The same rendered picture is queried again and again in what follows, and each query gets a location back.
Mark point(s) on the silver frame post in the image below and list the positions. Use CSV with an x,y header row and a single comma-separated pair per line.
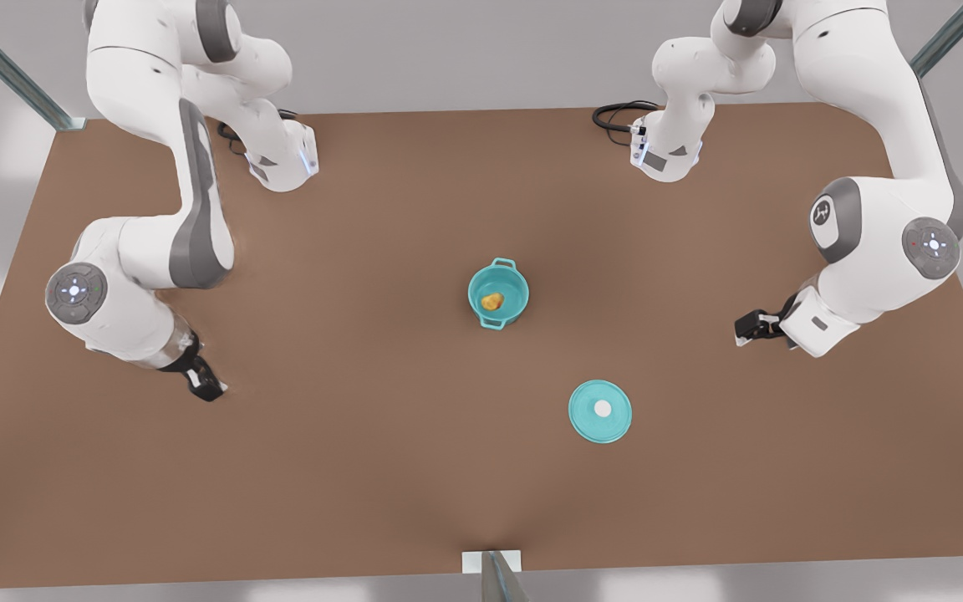
x,y
5,63
494,577
950,33

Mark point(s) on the teal lid with white knob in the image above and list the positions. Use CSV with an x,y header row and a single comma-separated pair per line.
x,y
600,411

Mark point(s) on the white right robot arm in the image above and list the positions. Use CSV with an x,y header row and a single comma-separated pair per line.
x,y
139,251

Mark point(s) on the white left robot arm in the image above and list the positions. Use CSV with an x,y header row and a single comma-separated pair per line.
x,y
874,234

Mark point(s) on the yellow-brown potato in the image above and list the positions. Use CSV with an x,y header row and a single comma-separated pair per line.
x,y
492,301

